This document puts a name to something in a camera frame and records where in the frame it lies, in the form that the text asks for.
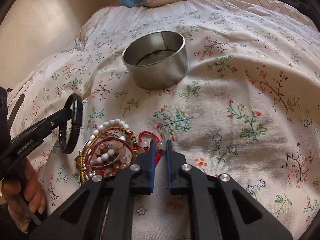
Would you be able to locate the pink bead bracelet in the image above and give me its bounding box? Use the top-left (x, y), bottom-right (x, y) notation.
top-left (96, 141), bottom-right (136, 178)

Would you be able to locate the red cord bead bracelet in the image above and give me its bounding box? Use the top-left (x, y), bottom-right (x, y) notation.
top-left (137, 130), bottom-right (166, 168)

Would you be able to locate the person's left hand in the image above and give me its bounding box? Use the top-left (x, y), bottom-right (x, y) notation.
top-left (0, 159), bottom-right (47, 234)

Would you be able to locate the floral bed cloth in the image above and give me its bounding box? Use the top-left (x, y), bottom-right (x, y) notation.
top-left (9, 4), bottom-right (319, 239)

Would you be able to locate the white striped duvet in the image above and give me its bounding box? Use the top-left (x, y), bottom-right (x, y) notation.
top-left (9, 0), bottom-right (319, 140)

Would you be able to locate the round silver metal tin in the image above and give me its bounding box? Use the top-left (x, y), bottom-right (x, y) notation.
top-left (122, 30), bottom-right (190, 90)

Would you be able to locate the black jacket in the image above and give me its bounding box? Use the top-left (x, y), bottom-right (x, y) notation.
top-left (279, 0), bottom-right (319, 29)

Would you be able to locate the black strap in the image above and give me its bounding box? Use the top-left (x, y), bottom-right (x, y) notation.
top-left (7, 93), bottom-right (26, 131)

